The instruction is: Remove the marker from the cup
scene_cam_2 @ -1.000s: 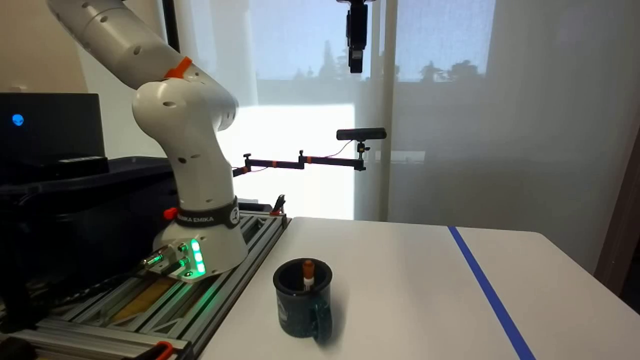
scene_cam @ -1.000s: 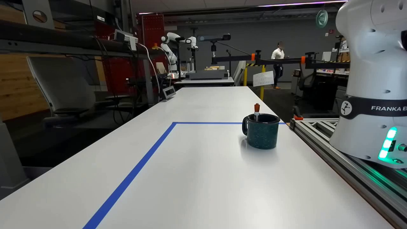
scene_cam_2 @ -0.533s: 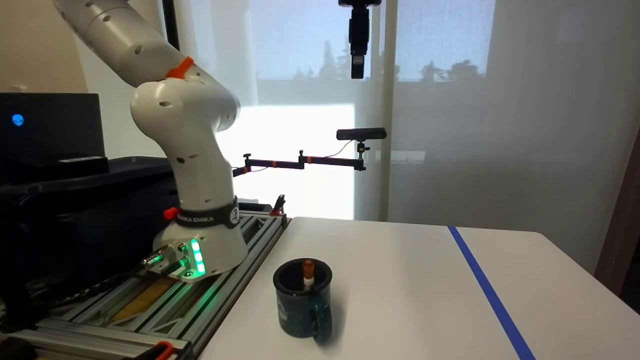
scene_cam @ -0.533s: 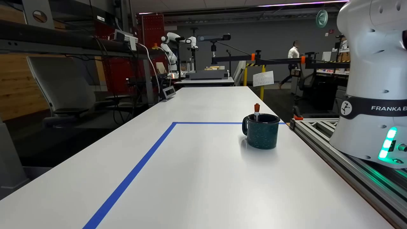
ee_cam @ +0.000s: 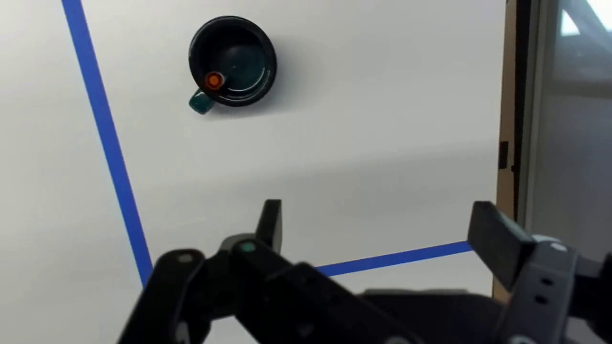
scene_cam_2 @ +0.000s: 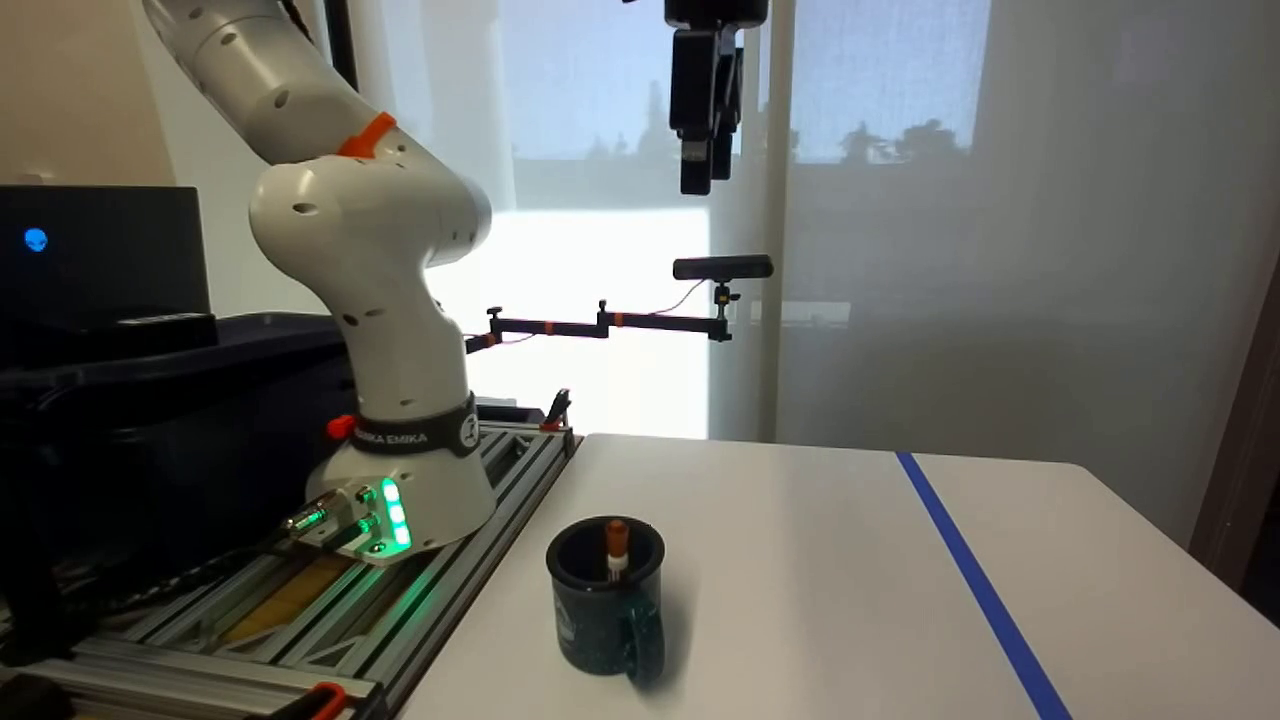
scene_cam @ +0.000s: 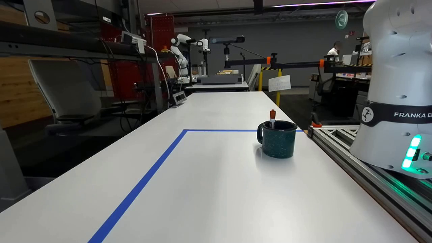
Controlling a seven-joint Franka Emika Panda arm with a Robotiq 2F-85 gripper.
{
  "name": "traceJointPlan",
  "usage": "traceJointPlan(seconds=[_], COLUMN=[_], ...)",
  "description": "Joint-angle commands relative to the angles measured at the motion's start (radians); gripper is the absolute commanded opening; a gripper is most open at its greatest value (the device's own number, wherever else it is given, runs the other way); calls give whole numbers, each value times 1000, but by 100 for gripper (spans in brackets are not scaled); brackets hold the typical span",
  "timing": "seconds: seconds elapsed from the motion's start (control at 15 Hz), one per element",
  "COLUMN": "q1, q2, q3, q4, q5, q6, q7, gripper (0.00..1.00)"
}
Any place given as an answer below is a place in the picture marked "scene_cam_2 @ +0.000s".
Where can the orange capped marker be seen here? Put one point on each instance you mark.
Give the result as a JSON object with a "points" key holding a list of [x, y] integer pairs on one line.
{"points": [[617, 545]]}

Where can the black storage bin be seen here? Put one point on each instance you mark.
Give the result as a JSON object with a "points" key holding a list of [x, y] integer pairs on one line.
{"points": [[180, 440]]}

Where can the red and black clamp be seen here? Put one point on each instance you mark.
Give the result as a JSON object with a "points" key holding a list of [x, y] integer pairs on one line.
{"points": [[315, 700], [558, 408]]}

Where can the camera on mount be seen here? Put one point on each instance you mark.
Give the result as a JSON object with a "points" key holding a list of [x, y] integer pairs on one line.
{"points": [[722, 268]]}

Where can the black laptop with blue logo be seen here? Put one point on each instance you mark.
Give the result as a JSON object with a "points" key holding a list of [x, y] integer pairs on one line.
{"points": [[95, 260]]}

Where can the blue tape strip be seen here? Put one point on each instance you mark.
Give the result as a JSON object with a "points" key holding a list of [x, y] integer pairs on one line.
{"points": [[980, 585]]}

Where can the black pole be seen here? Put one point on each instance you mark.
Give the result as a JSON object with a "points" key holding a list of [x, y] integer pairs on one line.
{"points": [[340, 40]]}

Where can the window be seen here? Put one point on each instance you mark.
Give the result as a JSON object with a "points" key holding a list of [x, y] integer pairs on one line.
{"points": [[600, 300]]}

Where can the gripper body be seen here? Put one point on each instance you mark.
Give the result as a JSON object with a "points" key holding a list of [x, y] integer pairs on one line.
{"points": [[715, 12]]}

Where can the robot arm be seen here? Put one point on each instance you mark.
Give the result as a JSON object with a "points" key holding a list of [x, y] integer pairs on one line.
{"points": [[380, 300]]}

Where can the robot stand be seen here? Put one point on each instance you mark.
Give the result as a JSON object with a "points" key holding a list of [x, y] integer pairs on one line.
{"points": [[330, 610]]}

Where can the dark green speckled mug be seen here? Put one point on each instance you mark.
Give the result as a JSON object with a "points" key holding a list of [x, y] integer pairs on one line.
{"points": [[595, 625]]}

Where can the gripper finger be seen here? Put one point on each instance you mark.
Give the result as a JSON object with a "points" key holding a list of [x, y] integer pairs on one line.
{"points": [[695, 90], [732, 95]]}

